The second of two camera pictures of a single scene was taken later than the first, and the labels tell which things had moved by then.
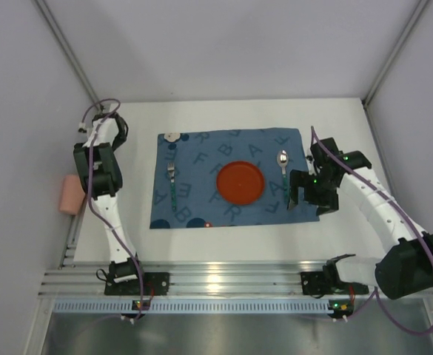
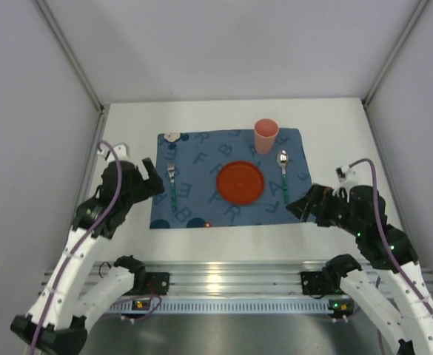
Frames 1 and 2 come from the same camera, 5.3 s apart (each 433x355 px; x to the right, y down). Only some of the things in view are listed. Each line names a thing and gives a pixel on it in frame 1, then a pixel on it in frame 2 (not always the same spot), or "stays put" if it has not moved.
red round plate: (240, 183) stays put
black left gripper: (119, 126) to (142, 183)
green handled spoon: (283, 159) stays put
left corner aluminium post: (64, 44) stays put
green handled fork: (171, 168) stays put
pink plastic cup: (72, 194) to (266, 132)
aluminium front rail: (189, 278) stays put
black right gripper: (303, 188) to (313, 202)
